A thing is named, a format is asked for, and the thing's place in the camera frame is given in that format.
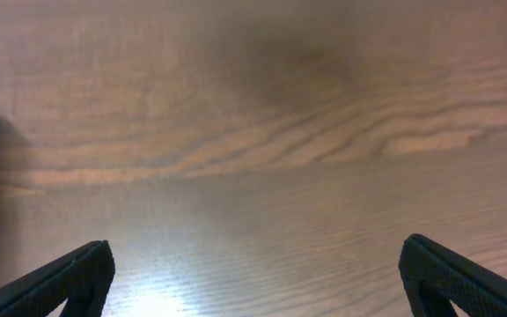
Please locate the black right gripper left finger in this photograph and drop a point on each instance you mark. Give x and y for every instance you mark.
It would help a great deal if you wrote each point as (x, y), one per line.
(79, 281)

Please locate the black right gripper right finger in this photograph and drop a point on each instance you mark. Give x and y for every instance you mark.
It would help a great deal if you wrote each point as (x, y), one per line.
(438, 280)

